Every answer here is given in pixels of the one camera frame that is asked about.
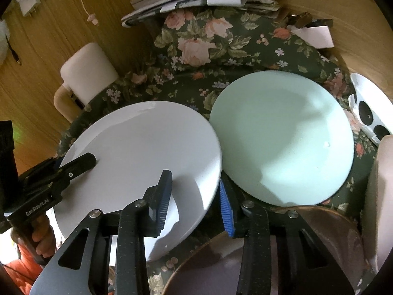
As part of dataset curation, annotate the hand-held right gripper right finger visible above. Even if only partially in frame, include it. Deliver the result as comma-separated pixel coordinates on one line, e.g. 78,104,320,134
219,180,364,295

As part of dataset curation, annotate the white charger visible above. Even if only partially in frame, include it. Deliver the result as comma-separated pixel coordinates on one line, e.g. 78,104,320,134
15,0,39,17

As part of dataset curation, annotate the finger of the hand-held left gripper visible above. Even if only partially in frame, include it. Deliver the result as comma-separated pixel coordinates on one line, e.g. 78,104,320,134
17,157,62,180
57,152,97,180

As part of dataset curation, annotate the person's left forearm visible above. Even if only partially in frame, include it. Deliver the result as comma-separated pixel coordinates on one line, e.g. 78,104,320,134
0,230,50,286

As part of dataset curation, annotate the light green plate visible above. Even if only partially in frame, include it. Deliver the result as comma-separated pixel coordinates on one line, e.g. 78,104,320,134
209,70,355,207

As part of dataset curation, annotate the white cable with connector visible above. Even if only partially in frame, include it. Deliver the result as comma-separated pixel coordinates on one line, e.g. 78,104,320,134
72,0,99,25

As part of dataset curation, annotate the white paper card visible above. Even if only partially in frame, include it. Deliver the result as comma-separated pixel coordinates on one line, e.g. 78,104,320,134
290,26,335,50

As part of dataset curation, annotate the brown plate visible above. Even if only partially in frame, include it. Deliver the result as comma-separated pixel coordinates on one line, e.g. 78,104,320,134
166,204,373,295

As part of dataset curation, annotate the white plate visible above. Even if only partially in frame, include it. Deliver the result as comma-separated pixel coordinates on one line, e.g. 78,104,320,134
53,101,223,263

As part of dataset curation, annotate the black cable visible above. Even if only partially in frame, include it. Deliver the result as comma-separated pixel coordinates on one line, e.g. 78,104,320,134
5,34,22,66

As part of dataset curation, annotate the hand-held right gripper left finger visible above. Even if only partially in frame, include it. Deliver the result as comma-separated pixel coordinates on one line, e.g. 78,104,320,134
31,170,182,295

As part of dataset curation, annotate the stack of papers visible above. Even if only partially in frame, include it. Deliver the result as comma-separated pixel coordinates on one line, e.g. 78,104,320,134
121,0,281,27

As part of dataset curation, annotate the brown small object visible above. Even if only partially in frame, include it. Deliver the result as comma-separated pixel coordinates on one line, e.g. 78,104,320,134
290,12,314,28

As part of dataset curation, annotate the white fluffy object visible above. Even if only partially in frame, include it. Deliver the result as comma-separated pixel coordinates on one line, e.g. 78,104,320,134
0,20,10,65

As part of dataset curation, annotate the white holder with black holes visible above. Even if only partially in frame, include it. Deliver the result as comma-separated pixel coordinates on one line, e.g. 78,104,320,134
348,73,393,147

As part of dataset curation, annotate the cream chair backrest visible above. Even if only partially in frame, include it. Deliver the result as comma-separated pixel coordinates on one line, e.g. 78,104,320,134
54,42,120,120

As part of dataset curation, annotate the floral tablecloth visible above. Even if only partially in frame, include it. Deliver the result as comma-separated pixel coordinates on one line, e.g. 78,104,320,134
55,6,378,295

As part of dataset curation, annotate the person's left hand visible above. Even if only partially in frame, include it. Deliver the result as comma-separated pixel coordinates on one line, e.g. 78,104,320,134
31,215,57,260

